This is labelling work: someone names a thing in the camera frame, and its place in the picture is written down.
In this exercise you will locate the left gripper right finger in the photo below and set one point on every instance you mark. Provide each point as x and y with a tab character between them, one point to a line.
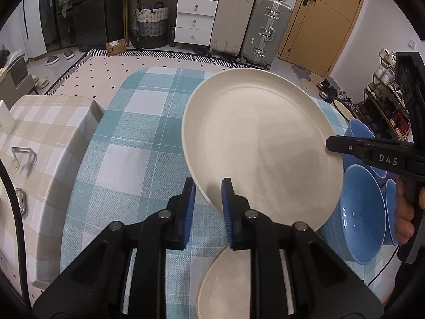
294	273

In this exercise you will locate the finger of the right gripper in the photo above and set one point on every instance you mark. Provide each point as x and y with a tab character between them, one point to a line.
357	147

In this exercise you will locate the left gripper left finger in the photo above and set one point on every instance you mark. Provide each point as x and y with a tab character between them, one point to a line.
122	272

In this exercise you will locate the cream plate top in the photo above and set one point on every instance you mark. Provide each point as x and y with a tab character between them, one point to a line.
268	137

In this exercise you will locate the cream plate stack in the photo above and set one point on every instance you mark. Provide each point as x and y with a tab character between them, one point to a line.
226	287

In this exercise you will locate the right hand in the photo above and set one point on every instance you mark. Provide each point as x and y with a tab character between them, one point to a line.
404	214

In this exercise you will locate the cream trash bin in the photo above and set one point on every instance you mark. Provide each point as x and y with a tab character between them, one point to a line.
343	110

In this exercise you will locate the shoe rack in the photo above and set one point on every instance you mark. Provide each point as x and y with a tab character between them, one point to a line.
383	109

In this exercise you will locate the teal plaid tablecloth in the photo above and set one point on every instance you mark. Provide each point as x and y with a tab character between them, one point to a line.
133	165

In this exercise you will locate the wooden door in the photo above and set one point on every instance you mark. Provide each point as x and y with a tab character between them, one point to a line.
317	33

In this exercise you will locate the silver suitcase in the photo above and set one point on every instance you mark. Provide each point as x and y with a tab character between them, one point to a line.
267	24

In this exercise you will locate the beige plaid cloth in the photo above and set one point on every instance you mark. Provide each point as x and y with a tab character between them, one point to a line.
59	129

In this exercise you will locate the beige suitcase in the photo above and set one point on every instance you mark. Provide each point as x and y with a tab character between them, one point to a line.
231	21

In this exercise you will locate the white drawer desk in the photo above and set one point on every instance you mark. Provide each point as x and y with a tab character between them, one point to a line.
186	10

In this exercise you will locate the small cardboard box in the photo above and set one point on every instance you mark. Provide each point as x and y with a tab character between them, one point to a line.
116	47

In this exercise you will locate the woven laundry basket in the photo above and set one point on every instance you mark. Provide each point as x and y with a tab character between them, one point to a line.
152	25

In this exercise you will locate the black refrigerator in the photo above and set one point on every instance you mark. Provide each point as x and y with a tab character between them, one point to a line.
97	22

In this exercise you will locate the metal bracket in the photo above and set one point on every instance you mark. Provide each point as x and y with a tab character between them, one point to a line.
25	159

